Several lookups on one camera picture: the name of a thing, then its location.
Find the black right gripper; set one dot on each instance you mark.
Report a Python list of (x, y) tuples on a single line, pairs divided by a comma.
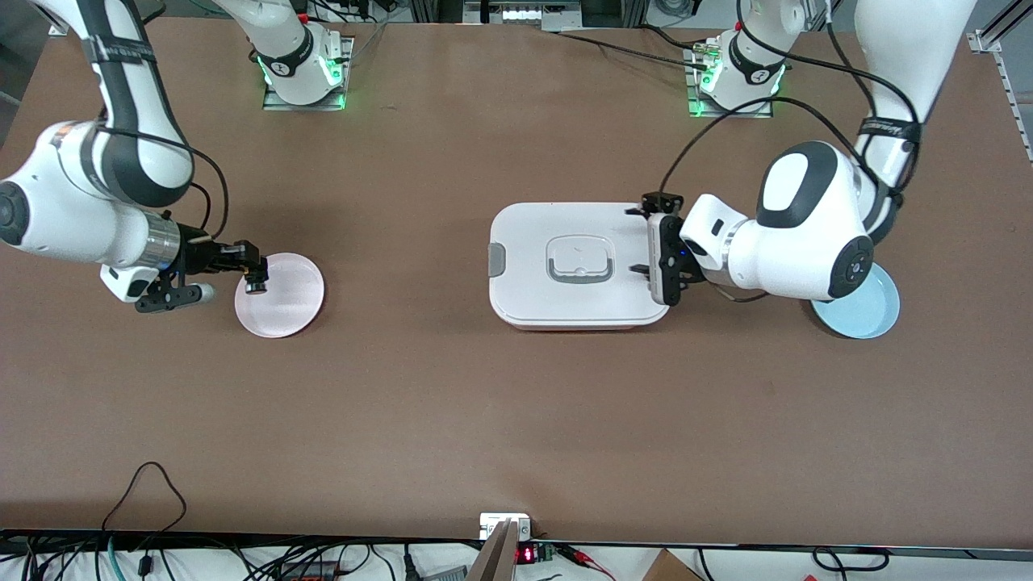
[(196, 251)]

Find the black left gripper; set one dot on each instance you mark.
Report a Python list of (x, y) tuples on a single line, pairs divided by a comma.
[(653, 202)]

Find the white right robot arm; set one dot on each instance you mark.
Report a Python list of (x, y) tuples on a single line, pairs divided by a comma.
[(73, 210)]

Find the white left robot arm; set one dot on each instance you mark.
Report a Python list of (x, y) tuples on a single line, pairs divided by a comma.
[(791, 242)]

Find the pink round plate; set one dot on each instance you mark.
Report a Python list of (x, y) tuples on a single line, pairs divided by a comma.
[(282, 311)]

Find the white lidded lunch box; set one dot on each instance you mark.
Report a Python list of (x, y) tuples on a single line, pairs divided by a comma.
[(533, 234)]

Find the light blue round plate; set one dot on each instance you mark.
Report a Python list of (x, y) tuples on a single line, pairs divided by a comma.
[(867, 315)]

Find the small white box device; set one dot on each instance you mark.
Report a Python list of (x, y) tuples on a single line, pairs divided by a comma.
[(492, 520)]

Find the brown cardboard piece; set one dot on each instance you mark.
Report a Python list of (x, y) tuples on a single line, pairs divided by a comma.
[(668, 569)]

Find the red and black test leads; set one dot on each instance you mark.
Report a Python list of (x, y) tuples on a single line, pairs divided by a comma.
[(585, 562)]

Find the red digit display module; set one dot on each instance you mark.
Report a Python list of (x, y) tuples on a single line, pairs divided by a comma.
[(526, 554)]

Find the grey aluminium bar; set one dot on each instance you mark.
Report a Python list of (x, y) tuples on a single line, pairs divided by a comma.
[(494, 561)]

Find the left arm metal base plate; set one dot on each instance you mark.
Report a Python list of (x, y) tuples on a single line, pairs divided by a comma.
[(730, 114)]

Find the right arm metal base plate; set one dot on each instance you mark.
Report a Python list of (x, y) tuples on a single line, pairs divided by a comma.
[(303, 106)]

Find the aluminium frame with electronics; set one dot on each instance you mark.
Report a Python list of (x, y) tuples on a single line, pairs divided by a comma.
[(520, 14)]

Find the aluminium frame profile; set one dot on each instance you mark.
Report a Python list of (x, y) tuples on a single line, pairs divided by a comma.
[(58, 29), (986, 40)]

